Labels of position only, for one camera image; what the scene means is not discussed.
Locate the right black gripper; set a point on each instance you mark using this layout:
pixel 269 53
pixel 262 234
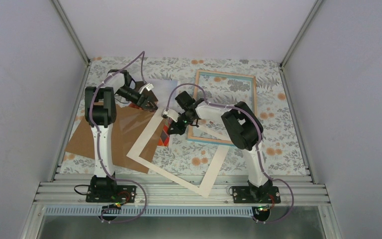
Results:
pixel 178 130

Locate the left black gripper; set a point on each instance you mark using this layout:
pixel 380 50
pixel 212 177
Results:
pixel 143 100

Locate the printed photo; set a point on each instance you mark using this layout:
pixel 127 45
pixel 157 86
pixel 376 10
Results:
pixel 162 90

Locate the brown backing board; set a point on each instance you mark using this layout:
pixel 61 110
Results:
pixel 129 124

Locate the teal wooden picture frame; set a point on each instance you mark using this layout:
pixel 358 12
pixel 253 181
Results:
pixel 253 99

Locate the cream mat board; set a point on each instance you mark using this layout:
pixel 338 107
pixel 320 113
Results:
pixel 210 176

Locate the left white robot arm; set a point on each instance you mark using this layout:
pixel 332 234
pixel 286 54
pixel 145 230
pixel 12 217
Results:
pixel 101 115

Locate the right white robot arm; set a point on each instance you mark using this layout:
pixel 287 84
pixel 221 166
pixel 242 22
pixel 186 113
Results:
pixel 243 130

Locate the floral tablecloth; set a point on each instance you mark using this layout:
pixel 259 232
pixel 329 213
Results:
pixel 280 148

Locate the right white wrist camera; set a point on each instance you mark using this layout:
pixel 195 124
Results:
pixel 171 114

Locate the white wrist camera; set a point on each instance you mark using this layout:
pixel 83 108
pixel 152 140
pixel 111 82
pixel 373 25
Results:
pixel 171 114
pixel 146 87

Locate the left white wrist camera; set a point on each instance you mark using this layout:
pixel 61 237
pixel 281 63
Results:
pixel 146 87

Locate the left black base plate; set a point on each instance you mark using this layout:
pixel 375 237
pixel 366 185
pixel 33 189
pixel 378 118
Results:
pixel 121 194

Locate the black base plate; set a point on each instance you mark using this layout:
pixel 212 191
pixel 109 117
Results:
pixel 241 195
pixel 121 194

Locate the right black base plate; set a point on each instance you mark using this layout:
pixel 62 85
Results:
pixel 241 195

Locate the slotted cable duct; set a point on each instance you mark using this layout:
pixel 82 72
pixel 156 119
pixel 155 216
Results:
pixel 151 211

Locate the aluminium rail frame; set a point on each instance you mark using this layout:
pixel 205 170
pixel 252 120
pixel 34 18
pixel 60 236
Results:
pixel 312 216

